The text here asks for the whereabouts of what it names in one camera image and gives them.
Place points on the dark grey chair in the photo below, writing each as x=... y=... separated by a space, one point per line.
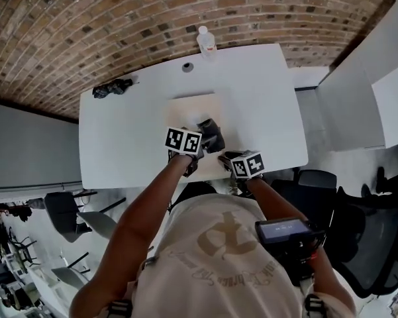
x=61 y=214

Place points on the person's right forearm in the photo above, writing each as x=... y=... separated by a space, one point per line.
x=265 y=200

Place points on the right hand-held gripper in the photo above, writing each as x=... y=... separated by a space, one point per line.
x=248 y=166

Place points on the light grey shell chair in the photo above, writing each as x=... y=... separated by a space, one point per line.
x=68 y=277
x=97 y=222

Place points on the dark checked folded umbrella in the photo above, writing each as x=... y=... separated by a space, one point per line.
x=114 y=88

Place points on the person's beige printed t-shirt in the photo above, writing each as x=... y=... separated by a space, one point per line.
x=212 y=270

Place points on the grey partition with white desk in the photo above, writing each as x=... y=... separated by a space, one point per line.
x=344 y=111

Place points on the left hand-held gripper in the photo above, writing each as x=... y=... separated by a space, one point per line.
x=183 y=141

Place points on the beige box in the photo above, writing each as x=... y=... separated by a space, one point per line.
x=185 y=111

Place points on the black mesh office chair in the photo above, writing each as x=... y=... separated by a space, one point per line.
x=367 y=243

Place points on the wide grey partition panel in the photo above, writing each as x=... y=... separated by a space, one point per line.
x=29 y=144

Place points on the clear plastic water bottle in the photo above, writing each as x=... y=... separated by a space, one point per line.
x=207 y=43

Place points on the person's left forearm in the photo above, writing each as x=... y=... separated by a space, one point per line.
x=159 y=190

